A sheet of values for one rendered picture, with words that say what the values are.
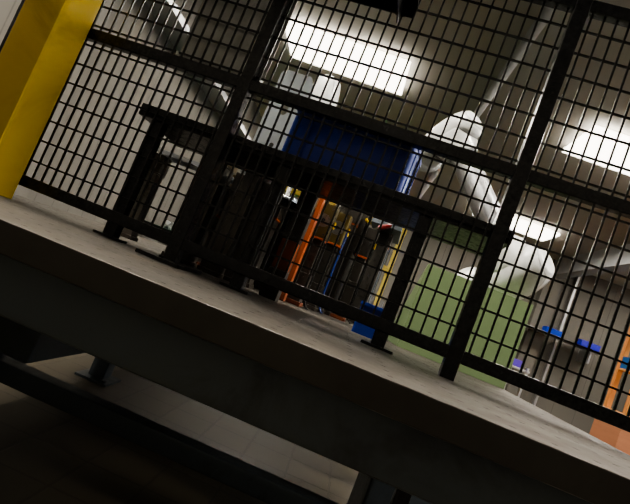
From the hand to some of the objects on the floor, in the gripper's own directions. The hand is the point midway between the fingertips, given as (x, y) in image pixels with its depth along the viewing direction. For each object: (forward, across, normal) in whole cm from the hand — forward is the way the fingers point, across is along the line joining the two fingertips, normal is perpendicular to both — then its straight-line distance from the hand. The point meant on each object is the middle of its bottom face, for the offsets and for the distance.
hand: (287, 186), depth 163 cm
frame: (+106, -7, -25) cm, 110 cm away
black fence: (+107, -30, +56) cm, 124 cm away
